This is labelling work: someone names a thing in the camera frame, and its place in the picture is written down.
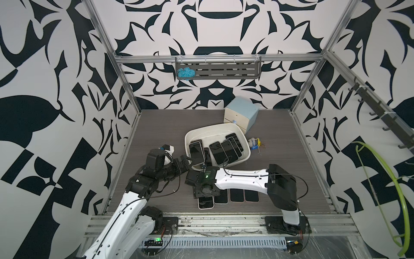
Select small electronics board left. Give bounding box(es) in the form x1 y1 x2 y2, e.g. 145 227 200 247
144 237 163 247

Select phone white case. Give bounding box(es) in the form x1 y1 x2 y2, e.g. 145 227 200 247
198 197 215 210

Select light blue drawer cabinet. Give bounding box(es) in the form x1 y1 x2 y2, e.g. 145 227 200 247
224 97 259 134

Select grey plush toy blue straps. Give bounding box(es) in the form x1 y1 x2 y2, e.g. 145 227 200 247
247 137 263 151

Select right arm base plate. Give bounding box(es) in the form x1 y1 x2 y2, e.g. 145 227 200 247
265 215 312 236

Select phone pale blue case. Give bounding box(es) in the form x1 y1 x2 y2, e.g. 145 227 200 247
221 139 239 163

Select phone dark case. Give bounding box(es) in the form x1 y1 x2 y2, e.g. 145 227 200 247
230 189 245 202

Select small electronics board right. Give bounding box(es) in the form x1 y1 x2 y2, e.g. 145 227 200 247
286 240 304 255

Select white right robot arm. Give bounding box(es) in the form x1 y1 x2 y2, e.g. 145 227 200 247
185 164 300 226

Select phone grey case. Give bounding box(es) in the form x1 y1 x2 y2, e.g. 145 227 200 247
214 190 229 205

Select grey slotted wall rack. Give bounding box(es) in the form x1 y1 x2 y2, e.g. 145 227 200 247
175 55 262 80

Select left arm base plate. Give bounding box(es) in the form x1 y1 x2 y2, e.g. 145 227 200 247
151 216 179 235

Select phone pink case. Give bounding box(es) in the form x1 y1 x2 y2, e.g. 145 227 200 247
244 190 259 202
209 141 227 166

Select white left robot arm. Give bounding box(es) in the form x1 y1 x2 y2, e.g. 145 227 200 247
82 145 193 259

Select dark wall hook rail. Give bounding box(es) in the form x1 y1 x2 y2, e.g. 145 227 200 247
348 76 414 153

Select blue crumpled cloth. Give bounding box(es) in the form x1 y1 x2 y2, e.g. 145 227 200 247
177 67 196 80

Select phone cream case in basin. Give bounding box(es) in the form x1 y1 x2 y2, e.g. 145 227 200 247
189 140 205 166

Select green hose loop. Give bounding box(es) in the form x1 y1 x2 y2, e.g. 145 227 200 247
351 140 411 257

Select phone pink case in basin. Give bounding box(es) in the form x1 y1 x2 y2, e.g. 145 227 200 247
209 141 227 166

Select white storage basin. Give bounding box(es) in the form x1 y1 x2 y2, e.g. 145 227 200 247
184 123 251 168

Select phone blue case rear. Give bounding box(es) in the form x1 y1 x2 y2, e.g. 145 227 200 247
226 133 244 152

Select small electronics board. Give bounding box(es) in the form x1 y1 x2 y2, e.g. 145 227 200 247
286 240 304 255
144 237 163 247

